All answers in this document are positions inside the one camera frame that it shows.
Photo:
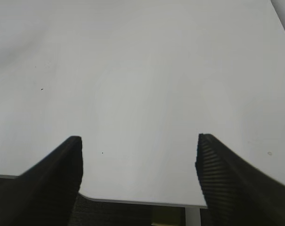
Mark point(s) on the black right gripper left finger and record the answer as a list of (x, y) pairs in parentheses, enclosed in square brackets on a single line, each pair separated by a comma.
[(45, 194)]

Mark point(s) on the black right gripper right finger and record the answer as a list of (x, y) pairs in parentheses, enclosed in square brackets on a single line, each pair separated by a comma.
[(236, 193)]

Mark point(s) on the white table leg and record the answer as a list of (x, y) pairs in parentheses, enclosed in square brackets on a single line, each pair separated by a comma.
[(193, 217)]

